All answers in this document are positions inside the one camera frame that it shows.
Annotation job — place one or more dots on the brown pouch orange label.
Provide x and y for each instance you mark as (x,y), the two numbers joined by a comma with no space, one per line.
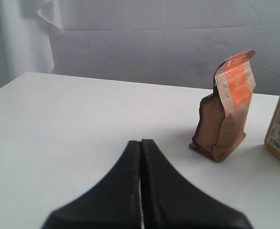
(223,114)

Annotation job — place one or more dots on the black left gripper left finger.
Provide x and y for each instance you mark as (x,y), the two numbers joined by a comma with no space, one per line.
(113,203)

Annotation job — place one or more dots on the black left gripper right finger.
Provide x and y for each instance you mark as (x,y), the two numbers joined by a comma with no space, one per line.
(169,201)

